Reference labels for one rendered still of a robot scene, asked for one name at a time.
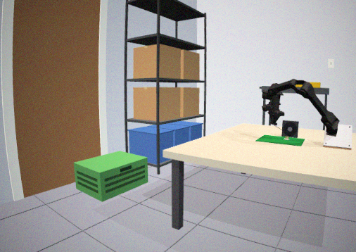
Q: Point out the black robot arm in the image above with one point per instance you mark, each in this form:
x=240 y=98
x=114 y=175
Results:
x=307 y=91

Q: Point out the green circuit board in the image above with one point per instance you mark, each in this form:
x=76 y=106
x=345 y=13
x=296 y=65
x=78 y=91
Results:
x=281 y=140

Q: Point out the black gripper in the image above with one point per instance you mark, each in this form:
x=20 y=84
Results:
x=275 y=113

